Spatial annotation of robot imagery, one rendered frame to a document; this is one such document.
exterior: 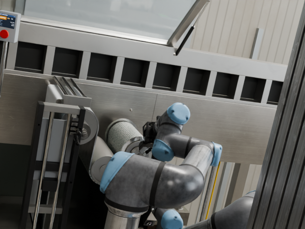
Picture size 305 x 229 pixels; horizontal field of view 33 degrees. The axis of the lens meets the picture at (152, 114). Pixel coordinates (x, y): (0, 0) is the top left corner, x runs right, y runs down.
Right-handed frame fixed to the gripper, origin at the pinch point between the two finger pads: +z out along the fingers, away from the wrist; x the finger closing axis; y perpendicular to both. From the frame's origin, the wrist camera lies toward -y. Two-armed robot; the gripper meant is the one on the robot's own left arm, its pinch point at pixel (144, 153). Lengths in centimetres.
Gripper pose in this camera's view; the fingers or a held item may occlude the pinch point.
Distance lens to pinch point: 200.2
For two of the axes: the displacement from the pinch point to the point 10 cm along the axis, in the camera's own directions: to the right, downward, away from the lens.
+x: -9.3, -1.0, -3.5
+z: -3.6, 4.0, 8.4
